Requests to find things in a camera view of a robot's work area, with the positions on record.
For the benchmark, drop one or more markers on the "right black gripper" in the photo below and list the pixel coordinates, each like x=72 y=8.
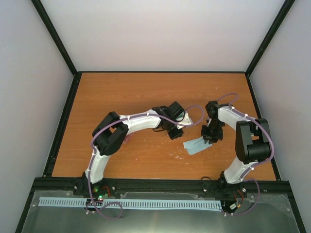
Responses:
x=206 y=137

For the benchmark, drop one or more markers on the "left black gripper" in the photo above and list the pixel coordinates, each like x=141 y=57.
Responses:
x=178 y=134

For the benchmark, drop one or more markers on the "light blue cleaning cloth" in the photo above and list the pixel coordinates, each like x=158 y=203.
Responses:
x=196 y=145

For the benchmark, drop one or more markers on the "grey glasses case green lining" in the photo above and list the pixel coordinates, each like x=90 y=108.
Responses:
x=180 y=118

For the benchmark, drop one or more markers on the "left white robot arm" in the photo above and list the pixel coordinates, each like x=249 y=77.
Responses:
x=113 y=130

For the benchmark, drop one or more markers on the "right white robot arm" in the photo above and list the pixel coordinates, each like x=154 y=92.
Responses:
x=253 y=144

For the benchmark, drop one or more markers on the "pink translucent sunglasses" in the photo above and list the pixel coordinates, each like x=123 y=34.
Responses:
x=127 y=138

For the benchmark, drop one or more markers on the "clear plastic sheet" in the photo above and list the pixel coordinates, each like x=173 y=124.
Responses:
x=258 y=214

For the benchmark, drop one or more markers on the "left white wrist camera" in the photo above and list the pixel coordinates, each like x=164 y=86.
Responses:
x=186 y=121

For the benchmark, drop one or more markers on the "light blue slotted cable duct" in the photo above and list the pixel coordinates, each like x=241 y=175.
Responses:
x=133 y=204

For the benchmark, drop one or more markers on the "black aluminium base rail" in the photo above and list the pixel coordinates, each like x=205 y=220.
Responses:
x=116 y=187

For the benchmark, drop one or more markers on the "black enclosure frame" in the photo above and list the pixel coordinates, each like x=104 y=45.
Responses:
x=60 y=48

